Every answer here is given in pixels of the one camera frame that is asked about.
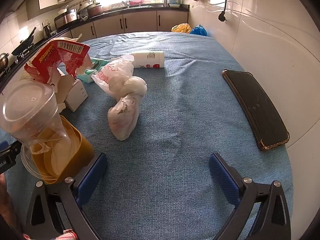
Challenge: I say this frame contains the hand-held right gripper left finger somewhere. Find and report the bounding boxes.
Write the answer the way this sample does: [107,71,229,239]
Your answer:
[24,152,108,240]

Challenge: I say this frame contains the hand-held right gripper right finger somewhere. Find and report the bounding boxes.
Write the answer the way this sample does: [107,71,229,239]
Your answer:
[209,152,292,240]

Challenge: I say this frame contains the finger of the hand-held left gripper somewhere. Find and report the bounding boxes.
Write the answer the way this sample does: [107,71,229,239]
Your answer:
[0,141,22,157]

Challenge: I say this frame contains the clear plastic cup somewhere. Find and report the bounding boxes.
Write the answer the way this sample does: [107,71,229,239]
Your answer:
[2,79,70,180]

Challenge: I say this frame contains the knotted white plastic bag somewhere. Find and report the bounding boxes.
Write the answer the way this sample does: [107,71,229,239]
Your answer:
[107,76,148,141]

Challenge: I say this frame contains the small white cardboard box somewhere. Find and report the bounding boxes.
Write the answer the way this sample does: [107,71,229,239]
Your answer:
[56,76,88,112]

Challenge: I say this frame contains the white red-print plastic bag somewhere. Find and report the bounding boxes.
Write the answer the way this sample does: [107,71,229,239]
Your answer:
[91,54,135,97]

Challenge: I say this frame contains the green tissue packet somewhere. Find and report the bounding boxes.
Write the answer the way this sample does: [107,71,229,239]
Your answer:
[76,57,112,83]

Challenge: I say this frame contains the torn red carton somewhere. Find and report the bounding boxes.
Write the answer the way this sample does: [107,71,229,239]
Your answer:
[24,38,91,84]

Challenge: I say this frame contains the white carton box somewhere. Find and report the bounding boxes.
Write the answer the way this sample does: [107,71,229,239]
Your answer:
[130,51,165,69]

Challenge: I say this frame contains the person's left forearm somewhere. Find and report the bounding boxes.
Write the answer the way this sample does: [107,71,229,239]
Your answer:
[0,174,19,232]

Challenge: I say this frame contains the red striped cloth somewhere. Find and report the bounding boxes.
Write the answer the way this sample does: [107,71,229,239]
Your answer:
[23,229,77,240]

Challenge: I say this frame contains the blue table cloth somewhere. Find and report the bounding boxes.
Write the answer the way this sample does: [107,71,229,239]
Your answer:
[0,32,294,240]

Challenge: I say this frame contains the black smartphone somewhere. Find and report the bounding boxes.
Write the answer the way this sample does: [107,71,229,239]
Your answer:
[222,69,290,151]

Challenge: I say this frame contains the lidded metal wok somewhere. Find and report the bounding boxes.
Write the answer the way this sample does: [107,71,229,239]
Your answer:
[0,52,10,73]

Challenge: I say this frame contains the black wok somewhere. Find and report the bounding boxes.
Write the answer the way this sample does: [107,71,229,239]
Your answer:
[12,27,37,55]

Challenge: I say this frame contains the metal kettle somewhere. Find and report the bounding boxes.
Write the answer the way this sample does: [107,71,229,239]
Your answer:
[41,22,53,37]

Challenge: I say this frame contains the silver rice cooker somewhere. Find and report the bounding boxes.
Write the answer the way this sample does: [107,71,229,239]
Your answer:
[54,8,80,28]

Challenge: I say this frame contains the blue plastic bag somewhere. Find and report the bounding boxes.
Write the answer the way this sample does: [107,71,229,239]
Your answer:
[189,24,208,37]

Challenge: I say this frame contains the yellow plastic bag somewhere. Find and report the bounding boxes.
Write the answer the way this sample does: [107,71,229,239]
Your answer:
[171,23,192,34]

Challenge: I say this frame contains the dark red cooking pot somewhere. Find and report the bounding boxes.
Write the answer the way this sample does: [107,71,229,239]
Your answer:
[86,2,103,17]

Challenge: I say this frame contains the black power plug cable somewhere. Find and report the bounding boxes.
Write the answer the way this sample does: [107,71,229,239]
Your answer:
[218,0,232,22]

